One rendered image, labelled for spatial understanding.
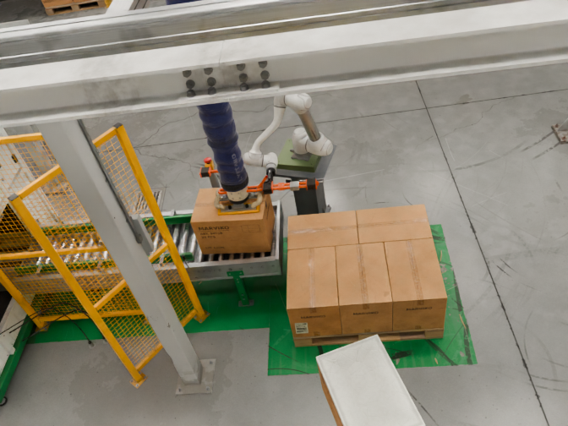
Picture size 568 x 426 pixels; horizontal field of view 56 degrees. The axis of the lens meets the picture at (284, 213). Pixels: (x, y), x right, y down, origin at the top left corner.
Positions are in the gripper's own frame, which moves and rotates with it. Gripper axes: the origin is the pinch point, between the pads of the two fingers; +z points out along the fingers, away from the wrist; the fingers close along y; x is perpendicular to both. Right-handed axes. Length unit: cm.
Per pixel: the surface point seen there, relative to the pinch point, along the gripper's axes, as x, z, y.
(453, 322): -138, 65, 108
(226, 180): 29.9, 10.3, -19.8
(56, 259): 123, 105, -47
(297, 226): -15, -6, 53
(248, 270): 26, 34, 59
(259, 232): 12.7, 21.1, 28.1
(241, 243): 30, 20, 42
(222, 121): 21, 11, -74
